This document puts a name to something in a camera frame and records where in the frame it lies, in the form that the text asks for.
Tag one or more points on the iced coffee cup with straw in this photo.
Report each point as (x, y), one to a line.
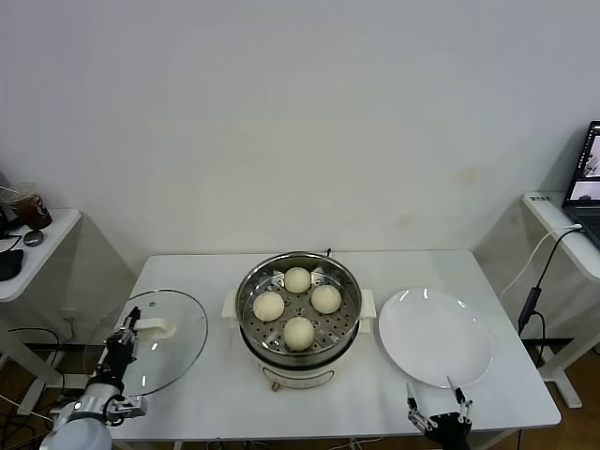
(33, 211)

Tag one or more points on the white electric cooker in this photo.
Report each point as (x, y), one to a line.
(300, 375)

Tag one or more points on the white round plate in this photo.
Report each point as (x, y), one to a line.
(436, 337)

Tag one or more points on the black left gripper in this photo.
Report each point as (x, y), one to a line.
(119, 351)

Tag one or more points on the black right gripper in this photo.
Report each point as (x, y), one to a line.
(447, 429)

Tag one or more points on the white steamed baozi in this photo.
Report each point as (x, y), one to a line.
(298, 334)
(326, 299)
(268, 306)
(297, 280)

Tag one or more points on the white side table with sticker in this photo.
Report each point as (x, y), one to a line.
(548, 213)

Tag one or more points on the perforated steel steamer basket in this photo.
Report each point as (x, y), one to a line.
(337, 328)

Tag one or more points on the black soft pouch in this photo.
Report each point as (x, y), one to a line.
(9, 265)

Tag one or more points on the open grey laptop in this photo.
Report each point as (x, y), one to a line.
(586, 187)

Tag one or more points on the small printed table sticker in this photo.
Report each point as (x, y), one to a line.
(540, 198)

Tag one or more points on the white wall socket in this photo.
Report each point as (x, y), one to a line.
(69, 315)

